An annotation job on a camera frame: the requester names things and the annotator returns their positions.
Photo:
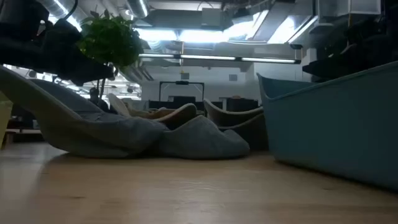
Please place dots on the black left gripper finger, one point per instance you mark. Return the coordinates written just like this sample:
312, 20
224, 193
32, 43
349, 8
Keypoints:
90, 73

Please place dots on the silver ventilation duct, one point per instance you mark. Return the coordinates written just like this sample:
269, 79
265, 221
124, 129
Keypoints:
138, 7

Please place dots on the black cabinet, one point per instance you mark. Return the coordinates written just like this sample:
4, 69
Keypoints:
242, 104

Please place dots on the yellow plastic bin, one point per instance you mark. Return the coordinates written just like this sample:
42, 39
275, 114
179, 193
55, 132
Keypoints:
4, 124

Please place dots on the person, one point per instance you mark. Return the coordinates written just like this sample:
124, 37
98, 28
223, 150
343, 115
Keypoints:
94, 92

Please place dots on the long ceiling tube light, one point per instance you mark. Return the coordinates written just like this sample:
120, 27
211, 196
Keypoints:
205, 58

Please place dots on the dark grey baseball cap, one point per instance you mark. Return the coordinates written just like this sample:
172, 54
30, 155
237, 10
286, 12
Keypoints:
248, 133

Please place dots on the white ceiling box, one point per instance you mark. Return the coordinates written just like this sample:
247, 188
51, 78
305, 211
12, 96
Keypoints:
348, 6

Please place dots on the teal plastic bin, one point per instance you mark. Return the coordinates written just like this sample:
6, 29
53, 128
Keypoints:
326, 130

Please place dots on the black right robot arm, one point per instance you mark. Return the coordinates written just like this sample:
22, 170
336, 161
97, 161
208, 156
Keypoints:
373, 34

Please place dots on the grey wall plate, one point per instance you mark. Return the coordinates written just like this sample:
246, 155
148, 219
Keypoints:
185, 76
233, 77

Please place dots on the large silver ceiling duct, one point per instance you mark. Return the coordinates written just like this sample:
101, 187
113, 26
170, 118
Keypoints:
57, 6

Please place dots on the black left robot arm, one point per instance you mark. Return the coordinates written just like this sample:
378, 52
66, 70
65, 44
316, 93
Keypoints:
18, 12

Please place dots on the green plant in black pot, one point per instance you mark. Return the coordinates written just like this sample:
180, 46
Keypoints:
109, 40

